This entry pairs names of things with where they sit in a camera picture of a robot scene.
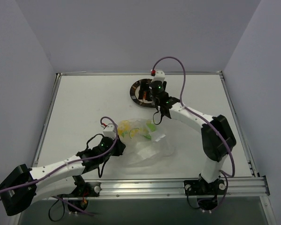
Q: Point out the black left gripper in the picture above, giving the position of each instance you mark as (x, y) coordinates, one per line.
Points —
(119, 148)

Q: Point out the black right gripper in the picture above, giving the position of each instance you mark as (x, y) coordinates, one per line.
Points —
(144, 88)

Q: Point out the clear printed plastic bag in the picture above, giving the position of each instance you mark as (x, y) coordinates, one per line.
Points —
(141, 152)

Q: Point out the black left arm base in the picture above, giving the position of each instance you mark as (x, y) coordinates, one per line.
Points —
(75, 203)

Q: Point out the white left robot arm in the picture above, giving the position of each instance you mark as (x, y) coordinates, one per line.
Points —
(25, 186)

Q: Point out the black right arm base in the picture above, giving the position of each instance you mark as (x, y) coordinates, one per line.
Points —
(204, 196)

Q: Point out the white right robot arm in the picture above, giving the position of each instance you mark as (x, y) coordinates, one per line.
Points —
(217, 136)

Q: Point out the yellow fake lemon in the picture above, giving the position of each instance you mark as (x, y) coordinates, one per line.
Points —
(127, 129)

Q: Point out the green fake fruit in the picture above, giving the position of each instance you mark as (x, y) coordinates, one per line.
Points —
(148, 130)

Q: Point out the brown rimmed ceramic plate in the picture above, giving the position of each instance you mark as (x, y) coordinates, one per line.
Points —
(136, 93)

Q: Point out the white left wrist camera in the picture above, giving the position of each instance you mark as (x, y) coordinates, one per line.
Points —
(109, 131)

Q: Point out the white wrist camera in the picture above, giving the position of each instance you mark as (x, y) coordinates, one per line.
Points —
(158, 75)
(109, 131)

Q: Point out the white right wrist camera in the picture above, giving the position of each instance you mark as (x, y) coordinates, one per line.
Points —
(158, 75)

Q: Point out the aluminium front rail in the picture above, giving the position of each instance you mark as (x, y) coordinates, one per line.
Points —
(168, 188)

